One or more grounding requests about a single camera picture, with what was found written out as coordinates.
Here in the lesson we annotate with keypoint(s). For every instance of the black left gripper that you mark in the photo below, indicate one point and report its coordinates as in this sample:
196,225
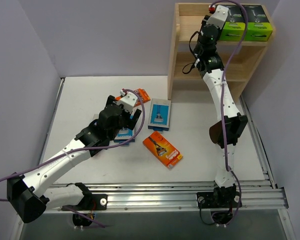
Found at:
129,116

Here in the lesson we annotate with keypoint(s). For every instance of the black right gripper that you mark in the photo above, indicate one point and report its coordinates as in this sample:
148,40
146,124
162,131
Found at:
205,22

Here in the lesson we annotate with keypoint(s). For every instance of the black green GilletteLabs box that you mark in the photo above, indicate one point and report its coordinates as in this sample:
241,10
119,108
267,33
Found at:
234,26
259,28

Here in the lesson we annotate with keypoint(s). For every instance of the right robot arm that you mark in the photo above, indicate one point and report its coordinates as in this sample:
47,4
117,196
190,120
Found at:
230,122

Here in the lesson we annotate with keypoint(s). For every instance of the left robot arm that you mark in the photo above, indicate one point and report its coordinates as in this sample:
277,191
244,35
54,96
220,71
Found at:
31,194

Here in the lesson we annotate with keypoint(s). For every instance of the orange styler box back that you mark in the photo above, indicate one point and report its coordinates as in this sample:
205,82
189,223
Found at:
143,95

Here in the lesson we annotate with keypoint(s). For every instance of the Harry's razor box middle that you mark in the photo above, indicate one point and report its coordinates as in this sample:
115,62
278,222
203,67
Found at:
123,135

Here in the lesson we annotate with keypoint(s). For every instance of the harry's razor box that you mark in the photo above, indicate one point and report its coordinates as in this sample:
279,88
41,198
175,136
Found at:
95,117
123,135
159,115

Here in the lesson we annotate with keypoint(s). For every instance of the Harry's razor box left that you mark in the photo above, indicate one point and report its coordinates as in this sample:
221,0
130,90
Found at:
95,117

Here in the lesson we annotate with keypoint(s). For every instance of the Harry's razor box right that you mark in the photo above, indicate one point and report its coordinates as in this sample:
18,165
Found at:
159,115

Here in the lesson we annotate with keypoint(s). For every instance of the orange Gillette Fusion5 box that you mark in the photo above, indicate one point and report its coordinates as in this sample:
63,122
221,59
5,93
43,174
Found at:
162,149

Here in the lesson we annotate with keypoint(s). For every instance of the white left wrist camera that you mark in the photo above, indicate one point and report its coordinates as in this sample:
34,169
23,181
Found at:
128,100

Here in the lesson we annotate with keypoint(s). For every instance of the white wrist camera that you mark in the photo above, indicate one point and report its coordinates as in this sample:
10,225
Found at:
128,100
219,17

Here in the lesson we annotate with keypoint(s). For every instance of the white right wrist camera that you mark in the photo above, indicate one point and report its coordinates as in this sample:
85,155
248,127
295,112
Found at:
219,17

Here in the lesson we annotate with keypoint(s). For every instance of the aluminium rail base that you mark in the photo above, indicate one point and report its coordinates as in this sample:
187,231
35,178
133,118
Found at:
156,197

